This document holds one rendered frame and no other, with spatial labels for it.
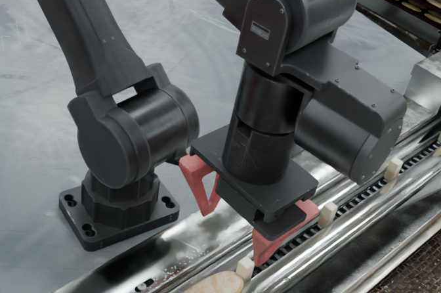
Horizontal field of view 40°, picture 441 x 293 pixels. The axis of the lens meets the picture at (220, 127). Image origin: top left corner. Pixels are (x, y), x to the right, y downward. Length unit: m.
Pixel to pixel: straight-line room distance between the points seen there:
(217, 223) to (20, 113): 0.34
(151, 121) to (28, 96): 0.34
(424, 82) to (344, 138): 0.53
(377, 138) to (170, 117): 0.25
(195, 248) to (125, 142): 0.14
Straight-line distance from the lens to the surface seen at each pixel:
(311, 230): 0.73
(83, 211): 0.72
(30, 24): 1.08
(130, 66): 0.62
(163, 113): 0.61
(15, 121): 0.86
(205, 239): 0.66
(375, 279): 0.64
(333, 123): 0.44
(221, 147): 0.54
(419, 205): 0.85
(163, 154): 0.62
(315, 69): 0.44
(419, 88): 0.96
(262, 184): 0.52
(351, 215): 0.75
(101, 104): 0.60
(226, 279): 0.64
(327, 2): 0.43
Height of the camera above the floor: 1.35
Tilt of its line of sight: 37 degrees down
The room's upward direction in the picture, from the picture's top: 11 degrees clockwise
